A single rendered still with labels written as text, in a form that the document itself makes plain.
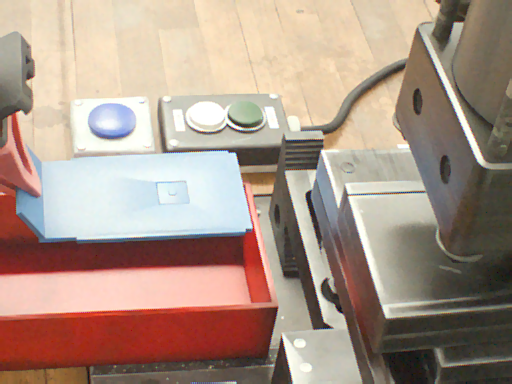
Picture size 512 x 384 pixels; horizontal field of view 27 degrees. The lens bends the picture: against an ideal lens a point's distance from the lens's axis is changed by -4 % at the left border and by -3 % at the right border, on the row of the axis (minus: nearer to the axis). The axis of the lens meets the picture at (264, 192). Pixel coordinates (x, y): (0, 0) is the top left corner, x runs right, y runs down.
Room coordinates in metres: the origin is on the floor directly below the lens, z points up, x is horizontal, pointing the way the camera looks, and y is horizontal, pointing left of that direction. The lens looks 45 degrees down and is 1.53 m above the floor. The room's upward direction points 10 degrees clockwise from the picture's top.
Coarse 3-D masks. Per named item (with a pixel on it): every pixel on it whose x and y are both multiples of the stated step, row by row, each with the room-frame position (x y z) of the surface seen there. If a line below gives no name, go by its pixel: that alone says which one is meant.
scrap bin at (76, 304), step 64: (0, 192) 0.52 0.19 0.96; (0, 256) 0.51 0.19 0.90; (64, 256) 0.52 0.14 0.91; (128, 256) 0.53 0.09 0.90; (192, 256) 0.54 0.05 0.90; (256, 256) 0.52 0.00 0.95; (0, 320) 0.41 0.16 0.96; (64, 320) 0.42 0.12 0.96; (128, 320) 0.43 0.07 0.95; (192, 320) 0.45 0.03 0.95; (256, 320) 0.46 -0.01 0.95
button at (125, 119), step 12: (96, 108) 0.65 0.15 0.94; (108, 108) 0.65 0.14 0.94; (120, 108) 0.66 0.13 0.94; (96, 120) 0.64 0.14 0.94; (108, 120) 0.64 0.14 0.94; (120, 120) 0.64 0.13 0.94; (132, 120) 0.65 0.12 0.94; (96, 132) 0.63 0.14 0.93; (108, 132) 0.63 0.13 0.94; (120, 132) 0.63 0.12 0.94
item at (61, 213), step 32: (32, 160) 0.50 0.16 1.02; (96, 160) 0.52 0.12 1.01; (128, 160) 0.52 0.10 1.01; (160, 160) 0.53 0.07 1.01; (192, 160) 0.53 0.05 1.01; (224, 160) 0.54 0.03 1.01; (64, 192) 0.48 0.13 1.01; (96, 192) 0.49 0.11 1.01; (128, 192) 0.49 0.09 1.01; (192, 192) 0.50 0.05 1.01; (224, 192) 0.51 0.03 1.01; (32, 224) 0.44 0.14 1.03; (64, 224) 0.46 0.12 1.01; (96, 224) 0.46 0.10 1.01; (128, 224) 0.47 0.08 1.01; (160, 224) 0.47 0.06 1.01; (192, 224) 0.48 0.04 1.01; (224, 224) 0.48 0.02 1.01
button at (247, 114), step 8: (232, 104) 0.69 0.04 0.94; (240, 104) 0.69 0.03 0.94; (248, 104) 0.69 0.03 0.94; (256, 104) 0.69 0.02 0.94; (232, 112) 0.68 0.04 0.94; (240, 112) 0.68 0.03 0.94; (248, 112) 0.68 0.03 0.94; (256, 112) 0.68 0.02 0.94; (232, 120) 0.67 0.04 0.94; (240, 120) 0.67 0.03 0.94; (248, 120) 0.67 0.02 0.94; (256, 120) 0.67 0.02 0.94
